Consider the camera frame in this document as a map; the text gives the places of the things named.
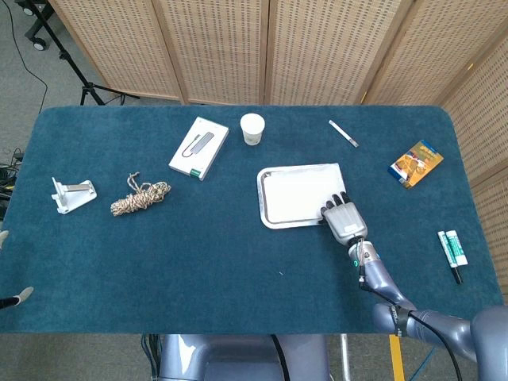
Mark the thin white stick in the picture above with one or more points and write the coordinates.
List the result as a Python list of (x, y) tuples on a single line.
[(343, 133)]

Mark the silver table leg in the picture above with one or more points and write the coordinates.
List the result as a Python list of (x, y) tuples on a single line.
[(345, 357)]

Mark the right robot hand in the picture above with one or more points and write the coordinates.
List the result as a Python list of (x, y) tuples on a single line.
[(345, 220)]

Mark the slim green white marker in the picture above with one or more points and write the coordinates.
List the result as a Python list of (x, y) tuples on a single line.
[(445, 250)]

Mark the white box with hub print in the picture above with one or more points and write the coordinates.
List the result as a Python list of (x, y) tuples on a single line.
[(198, 148)]

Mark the stainless steel tray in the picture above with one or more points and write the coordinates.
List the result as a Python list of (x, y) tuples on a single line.
[(264, 206)]

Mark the white cloth sheet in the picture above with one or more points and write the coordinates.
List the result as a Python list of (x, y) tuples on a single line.
[(297, 192)]

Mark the blue felt table cover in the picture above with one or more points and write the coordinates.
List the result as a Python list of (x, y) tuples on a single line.
[(198, 258)]

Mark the black wheeled base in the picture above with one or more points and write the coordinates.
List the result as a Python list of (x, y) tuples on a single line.
[(37, 35)]

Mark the wooden rattan folding screen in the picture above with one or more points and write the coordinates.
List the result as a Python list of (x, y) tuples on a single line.
[(222, 39)]

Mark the white paper cup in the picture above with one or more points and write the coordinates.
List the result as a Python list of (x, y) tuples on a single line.
[(252, 129)]

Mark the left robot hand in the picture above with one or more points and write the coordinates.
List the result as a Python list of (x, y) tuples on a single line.
[(16, 297)]

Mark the black tripod stand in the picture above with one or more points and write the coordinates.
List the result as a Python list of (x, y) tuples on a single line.
[(65, 55)]

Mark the grey blue robot torso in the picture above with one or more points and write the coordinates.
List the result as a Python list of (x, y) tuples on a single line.
[(238, 357)]

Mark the orange snack packet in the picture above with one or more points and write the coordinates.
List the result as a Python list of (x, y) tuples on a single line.
[(416, 163)]

